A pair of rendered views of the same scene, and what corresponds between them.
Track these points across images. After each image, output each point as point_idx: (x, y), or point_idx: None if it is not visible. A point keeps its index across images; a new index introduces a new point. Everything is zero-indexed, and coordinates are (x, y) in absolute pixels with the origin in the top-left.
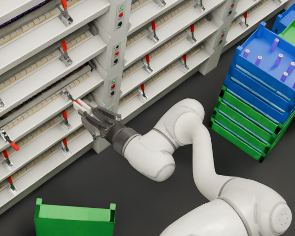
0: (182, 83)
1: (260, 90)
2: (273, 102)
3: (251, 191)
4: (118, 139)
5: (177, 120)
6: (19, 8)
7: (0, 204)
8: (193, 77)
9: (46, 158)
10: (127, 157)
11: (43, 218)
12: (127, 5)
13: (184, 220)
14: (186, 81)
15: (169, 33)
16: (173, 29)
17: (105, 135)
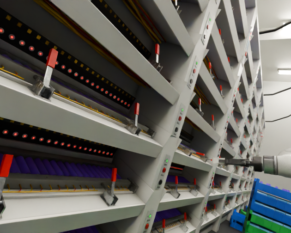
0: (209, 232)
1: (276, 204)
2: (287, 211)
3: None
4: (266, 157)
5: None
6: (225, 56)
7: None
8: (211, 231)
9: (174, 227)
10: (281, 163)
11: None
12: (228, 119)
13: None
14: (209, 232)
15: (222, 169)
16: (222, 168)
17: (252, 161)
